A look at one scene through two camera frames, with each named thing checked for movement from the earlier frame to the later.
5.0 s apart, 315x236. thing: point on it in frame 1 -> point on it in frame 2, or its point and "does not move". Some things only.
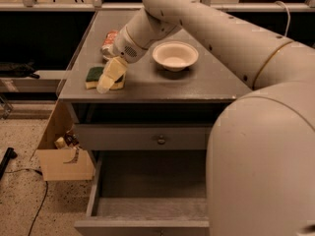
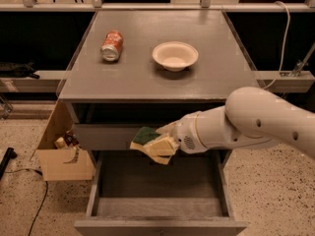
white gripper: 126,46 -> 185,133
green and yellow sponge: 93,76 -> 145,133
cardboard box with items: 59,152 does not move
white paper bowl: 174,56 does not move
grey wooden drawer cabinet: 164,114 does not move
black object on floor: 9,153 does not move
